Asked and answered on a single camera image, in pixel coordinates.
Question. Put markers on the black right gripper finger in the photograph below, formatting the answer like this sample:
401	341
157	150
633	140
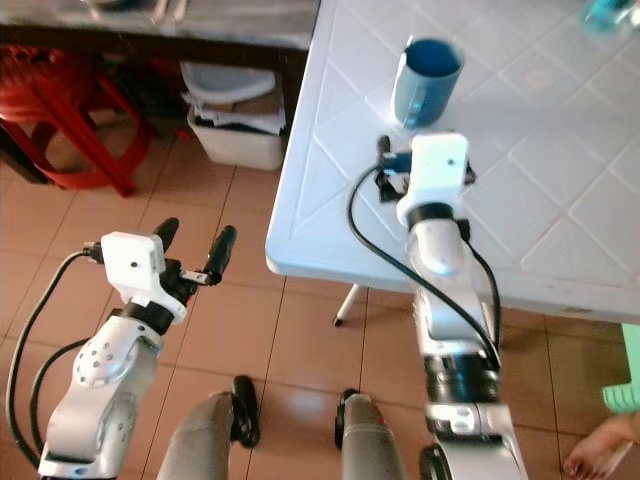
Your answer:
384	148

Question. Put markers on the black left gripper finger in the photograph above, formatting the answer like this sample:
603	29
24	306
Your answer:
167	232
223	250

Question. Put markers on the blue ceramic mug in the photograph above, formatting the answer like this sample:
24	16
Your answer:
420	95

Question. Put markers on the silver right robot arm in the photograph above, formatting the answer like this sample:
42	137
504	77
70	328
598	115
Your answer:
455	310

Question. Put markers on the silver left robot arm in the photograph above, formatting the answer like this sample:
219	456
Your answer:
95	390

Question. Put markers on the white plastic bin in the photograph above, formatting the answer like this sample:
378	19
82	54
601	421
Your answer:
240	150

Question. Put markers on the white table leg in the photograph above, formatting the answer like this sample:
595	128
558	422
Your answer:
350	303

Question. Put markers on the white crumpled papers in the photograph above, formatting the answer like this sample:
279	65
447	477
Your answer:
250	120

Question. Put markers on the black left robot foot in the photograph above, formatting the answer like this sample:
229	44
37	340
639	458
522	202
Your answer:
245	410

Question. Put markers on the grey round lid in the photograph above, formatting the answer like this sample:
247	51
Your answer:
225	82

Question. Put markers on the grey left robot leg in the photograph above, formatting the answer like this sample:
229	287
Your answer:
195	445

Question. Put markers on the grey robot leg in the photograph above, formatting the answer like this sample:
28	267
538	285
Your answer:
195	445
375	445

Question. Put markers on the red plastic stool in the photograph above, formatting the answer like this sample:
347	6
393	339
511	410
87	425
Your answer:
60	95

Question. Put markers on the grey right robot leg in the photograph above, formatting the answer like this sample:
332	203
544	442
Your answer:
375	445

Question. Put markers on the teal plastic container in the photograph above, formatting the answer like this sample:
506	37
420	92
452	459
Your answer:
610	14

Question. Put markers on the green plastic stool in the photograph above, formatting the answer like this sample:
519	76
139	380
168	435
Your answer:
625	375

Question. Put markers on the bare person foot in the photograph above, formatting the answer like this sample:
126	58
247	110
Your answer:
605	452

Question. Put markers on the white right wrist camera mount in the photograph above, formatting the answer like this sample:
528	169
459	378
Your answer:
438	172

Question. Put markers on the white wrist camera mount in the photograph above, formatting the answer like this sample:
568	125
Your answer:
135	265
438	172

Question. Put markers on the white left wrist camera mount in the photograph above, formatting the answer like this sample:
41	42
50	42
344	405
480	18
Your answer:
135	265

